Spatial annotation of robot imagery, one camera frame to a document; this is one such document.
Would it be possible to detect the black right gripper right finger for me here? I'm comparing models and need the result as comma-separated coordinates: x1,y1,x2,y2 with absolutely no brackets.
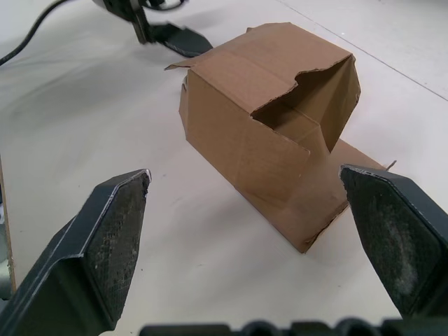
339,163,448,320

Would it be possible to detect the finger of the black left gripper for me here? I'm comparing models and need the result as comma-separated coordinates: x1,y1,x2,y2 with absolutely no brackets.
163,27,214,59
146,22,183,43

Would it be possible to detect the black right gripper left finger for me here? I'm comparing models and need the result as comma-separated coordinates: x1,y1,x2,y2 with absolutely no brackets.
0,169,153,336

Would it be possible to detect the small brown cardboard box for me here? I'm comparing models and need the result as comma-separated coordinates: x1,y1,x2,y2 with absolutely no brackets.
163,22,398,255

